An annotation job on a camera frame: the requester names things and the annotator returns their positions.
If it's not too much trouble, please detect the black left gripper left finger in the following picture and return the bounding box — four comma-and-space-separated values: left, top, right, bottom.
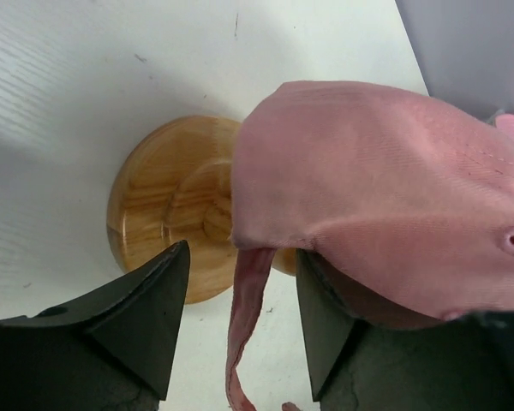
0, 241, 189, 410

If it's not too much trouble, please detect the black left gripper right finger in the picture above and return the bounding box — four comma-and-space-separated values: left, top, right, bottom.
296, 251, 514, 410

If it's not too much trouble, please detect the pink baseball cap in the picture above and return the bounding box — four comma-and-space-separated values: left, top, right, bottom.
225, 81, 514, 410

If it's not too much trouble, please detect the wooden mushroom hat stand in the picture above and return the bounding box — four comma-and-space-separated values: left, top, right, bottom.
105, 114, 301, 305

